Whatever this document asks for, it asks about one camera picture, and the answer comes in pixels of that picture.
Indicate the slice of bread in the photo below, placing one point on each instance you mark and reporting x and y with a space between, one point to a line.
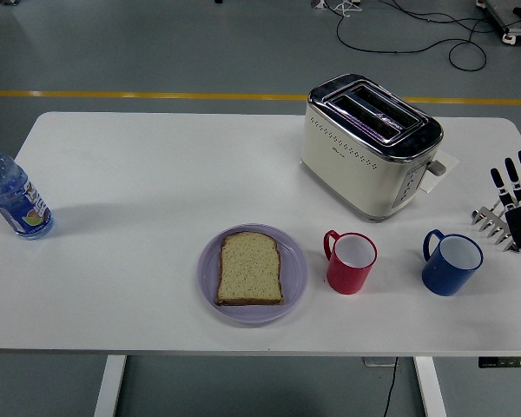
249 269

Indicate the silver metal toast rack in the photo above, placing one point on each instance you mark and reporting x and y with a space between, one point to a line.
488 221

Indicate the black table control panel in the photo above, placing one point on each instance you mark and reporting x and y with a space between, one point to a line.
508 362

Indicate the cream and chrome toaster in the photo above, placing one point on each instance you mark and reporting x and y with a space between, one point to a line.
351 169

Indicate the white table leg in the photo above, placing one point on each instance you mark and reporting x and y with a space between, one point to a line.
110 386
430 386

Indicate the wheeled equipment cart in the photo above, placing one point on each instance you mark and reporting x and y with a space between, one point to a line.
516 26

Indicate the grey box under table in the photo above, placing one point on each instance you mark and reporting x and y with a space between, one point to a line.
375 361

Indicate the purple round plate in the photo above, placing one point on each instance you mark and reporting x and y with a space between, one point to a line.
295 269

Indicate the white floor stand foot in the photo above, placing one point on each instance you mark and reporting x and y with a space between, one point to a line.
318 3

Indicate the clear water bottle blue cap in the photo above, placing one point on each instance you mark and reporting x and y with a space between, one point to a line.
13 195

